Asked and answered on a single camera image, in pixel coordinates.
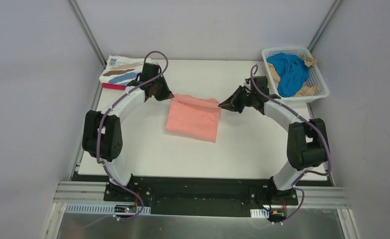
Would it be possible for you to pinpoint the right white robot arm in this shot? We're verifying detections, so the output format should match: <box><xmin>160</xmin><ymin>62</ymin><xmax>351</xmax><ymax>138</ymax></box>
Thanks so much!
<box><xmin>218</xmin><ymin>76</ymin><xmax>330</xmax><ymax>201</ymax></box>

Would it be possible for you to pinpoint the right controller board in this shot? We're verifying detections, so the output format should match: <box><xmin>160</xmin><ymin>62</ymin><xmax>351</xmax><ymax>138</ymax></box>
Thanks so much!
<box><xmin>268</xmin><ymin>210</ymin><xmax>287</xmax><ymax>222</ymax></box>

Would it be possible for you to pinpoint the controller board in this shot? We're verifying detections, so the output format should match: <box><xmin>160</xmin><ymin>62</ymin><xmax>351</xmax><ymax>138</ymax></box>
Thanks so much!
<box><xmin>114</xmin><ymin>204</ymin><xmax>137</xmax><ymax>215</ymax></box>
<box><xmin>268</xmin><ymin>210</ymin><xmax>287</xmax><ymax>222</ymax></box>

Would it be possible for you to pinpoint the left controller board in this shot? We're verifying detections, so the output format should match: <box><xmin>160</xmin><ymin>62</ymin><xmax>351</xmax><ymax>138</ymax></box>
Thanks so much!
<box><xmin>114</xmin><ymin>204</ymin><xmax>137</xmax><ymax>215</ymax></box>

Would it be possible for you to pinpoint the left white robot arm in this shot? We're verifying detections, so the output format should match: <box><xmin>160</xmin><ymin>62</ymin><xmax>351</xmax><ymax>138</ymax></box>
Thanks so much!
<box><xmin>82</xmin><ymin>63</ymin><xmax>174</xmax><ymax>186</ymax></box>

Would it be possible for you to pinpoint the aluminium frame post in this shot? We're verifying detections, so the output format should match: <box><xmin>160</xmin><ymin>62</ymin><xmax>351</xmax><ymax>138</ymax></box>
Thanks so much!
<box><xmin>307</xmin><ymin>0</ymin><xmax>344</xmax><ymax>52</ymax></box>
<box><xmin>67</xmin><ymin>0</ymin><xmax>106</xmax><ymax>68</ymax></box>

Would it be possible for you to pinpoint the left aluminium frame post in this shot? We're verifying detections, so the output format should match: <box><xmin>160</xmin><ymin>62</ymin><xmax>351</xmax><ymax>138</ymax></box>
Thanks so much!
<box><xmin>67</xmin><ymin>0</ymin><xmax>106</xmax><ymax>68</ymax></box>

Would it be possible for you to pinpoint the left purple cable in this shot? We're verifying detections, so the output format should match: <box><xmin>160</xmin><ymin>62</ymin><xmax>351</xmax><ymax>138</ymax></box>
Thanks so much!
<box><xmin>66</xmin><ymin>50</ymin><xmax>169</xmax><ymax>230</ymax></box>

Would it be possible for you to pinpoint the beige t shirt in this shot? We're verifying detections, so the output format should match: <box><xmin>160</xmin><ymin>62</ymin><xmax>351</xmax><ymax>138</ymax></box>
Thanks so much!
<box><xmin>267</xmin><ymin>54</ymin><xmax>320</xmax><ymax>97</ymax></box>

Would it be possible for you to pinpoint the pink t shirt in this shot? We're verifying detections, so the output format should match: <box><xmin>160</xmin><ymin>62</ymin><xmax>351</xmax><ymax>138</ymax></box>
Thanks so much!
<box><xmin>165</xmin><ymin>94</ymin><xmax>221</xmax><ymax>142</ymax></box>

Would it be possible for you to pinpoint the white plastic basket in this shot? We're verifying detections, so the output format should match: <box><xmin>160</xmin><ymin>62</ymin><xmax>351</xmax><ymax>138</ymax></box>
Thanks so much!
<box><xmin>261</xmin><ymin>46</ymin><xmax>329</xmax><ymax>104</ymax></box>

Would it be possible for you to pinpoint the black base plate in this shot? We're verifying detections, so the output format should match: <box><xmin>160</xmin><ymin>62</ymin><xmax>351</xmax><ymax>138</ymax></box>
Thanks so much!
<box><xmin>104</xmin><ymin>176</ymin><xmax>302</xmax><ymax>217</ymax></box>

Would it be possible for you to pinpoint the folded white printed t shirt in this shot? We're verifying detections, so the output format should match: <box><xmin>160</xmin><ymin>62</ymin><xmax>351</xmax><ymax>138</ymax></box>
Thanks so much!
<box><xmin>99</xmin><ymin>55</ymin><xmax>152</xmax><ymax>86</ymax></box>

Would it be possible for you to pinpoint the right aluminium frame post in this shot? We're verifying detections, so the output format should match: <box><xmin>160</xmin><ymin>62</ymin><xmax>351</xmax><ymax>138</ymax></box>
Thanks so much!
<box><xmin>307</xmin><ymin>0</ymin><xmax>344</xmax><ymax>52</ymax></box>

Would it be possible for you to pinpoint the blue t shirt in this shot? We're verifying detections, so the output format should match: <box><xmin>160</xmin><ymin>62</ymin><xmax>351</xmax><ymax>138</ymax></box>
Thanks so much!
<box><xmin>266</xmin><ymin>53</ymin><xmax>309</xmax><ymax>98</ymax></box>

